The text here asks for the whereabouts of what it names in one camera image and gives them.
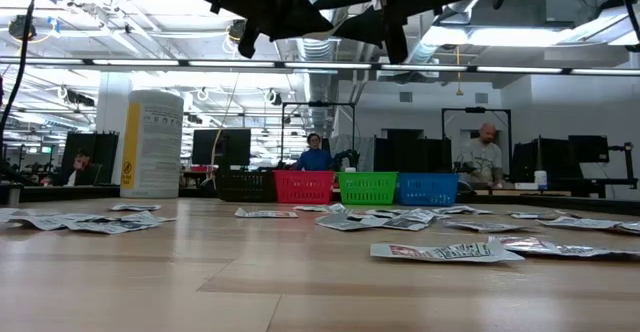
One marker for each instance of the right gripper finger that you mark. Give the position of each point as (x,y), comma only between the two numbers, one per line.
(394,12)
(397,46)

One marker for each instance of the white antiseptic towelette packet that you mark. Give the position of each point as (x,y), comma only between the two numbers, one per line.
(531,215)
(417,215)
(320,208)
(460,210)
(405,224)
(482,227)

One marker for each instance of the white alcohol pad packet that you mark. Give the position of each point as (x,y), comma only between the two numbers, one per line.
(147,217)
(45,223)
(107,227)
(580,223)
(135,207)
(20,213)

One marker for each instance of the black background robot arm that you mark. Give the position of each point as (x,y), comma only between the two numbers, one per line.
(347,159)

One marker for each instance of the black ceiling device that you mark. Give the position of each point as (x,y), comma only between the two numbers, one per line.
(235,29)

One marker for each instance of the black light bar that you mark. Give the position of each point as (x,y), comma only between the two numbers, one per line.
(280,65)

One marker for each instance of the black background monitor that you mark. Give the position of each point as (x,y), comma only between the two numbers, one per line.
(221,147)

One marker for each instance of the black background monitors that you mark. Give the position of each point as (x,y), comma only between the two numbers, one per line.
(560,157)
(412,154)

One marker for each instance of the person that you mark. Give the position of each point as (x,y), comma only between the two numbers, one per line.
(315,158)
(80,169)
(482,157)

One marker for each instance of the white wipes canister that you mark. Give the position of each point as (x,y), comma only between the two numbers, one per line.
(152,144)

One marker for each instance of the black plastic basket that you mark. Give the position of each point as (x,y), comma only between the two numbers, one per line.
(245,186)

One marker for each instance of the green plastic basket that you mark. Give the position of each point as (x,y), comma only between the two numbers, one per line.
(368,188)

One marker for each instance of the blue plastic basket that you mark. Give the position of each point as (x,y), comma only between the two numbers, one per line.
(426,189)

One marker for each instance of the red plastic basket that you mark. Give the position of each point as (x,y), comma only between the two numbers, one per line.
(304,187)

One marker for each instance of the black background panels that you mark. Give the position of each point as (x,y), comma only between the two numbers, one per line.
(97,154)

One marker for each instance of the silver ceiling duct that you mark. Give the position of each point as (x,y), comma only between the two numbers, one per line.
(312,49)
(430,47)

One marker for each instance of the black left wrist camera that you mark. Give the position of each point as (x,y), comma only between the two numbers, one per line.
(295,22)

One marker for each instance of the black background gantry frame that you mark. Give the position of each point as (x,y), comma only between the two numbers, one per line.
(283,132)
(443,132)

